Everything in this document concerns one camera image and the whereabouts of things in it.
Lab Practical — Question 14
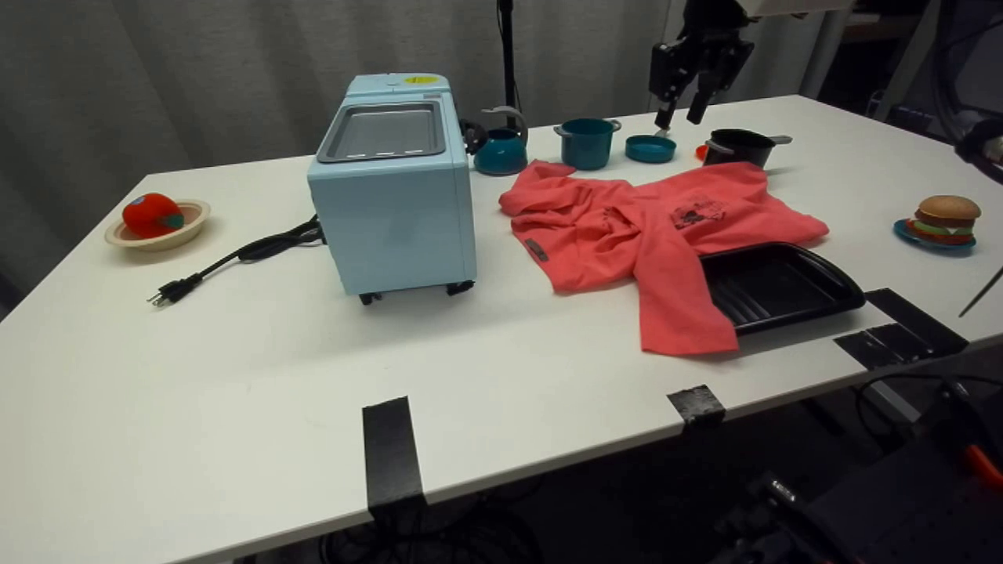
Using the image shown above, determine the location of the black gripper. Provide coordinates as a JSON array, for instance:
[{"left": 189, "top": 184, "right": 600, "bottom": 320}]
[{"left": 647, "top": 0, "right": 756, "bottom": 136}]

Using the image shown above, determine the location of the orange printed shirt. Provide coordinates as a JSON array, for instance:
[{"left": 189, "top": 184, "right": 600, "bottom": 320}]
[{"left": 494, "top": 156, "right": 830, "bottom": 362}]

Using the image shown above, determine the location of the teal toy frying pan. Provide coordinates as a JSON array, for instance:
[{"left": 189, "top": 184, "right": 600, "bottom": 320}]
[{"left": 625, "top": 131, "right": 679, "bottom": 165}]

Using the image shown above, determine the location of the black toy pot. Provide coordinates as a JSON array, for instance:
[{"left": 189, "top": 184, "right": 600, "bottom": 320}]
[{"left": 703, "top": 124, "right": 793, "bottom": 174}]

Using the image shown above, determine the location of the teal toy pot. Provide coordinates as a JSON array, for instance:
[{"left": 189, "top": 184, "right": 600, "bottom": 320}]
[{"left": 553, "top": 115, "right": 625, "bottom": 174}]

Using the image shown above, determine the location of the teal toy kettle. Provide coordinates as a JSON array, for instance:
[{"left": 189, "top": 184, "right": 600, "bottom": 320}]
[{"left": 460, "top": 104, "right": 529, "bottom": 180}]

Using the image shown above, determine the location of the black ribbed tray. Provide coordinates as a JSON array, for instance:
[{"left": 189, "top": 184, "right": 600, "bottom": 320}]
[{"left": 699, "top": 240, "right": 868, "bottom": 335}]

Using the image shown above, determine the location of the small teal plate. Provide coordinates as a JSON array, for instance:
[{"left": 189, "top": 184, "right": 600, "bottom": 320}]
[{"left": 889, "top": 217, "right": 980, "bottom": 258}]

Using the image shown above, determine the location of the toy burger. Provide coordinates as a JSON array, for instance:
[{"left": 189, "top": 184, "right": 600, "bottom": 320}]
[{"left": 907, "top": 194, "right": 985, "bottom": 251}]

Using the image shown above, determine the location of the short black tape piece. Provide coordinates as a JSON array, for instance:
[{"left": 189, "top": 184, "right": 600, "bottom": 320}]
[{"left": 667, "top": 381, "right": 728, "bottom": 425}]

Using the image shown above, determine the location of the light blue toy oven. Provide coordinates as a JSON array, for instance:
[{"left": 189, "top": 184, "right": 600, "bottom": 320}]
[{"left": 307, "top": 73, "right": 481, "bottom": 307}]

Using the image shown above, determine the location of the wide black tape patch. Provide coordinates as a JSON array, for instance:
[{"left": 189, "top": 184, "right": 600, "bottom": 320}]
[{"left": 834, "top": 287, "right": 970, "bottom": 370}]

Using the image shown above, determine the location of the long black tape strip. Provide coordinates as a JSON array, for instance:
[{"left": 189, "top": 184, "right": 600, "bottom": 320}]
[{"left": 359, "top": 395, "right": 428, "bottom": 513}]

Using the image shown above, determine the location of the red fruit on plate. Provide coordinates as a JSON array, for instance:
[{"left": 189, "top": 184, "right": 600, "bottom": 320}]
[{"left": 105, "top": 198, "right": 214, "bottom": 254}]

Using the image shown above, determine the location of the red toy tomato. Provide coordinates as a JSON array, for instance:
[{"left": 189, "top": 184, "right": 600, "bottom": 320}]
[{"left": 118, "top": 192, "right": 189, "bottom": 240}]

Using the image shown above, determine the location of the black oven power cord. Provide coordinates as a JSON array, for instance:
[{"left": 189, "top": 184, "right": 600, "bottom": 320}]
[{"left": 148, "top": 212, "right": 327, "bottom": 310}]

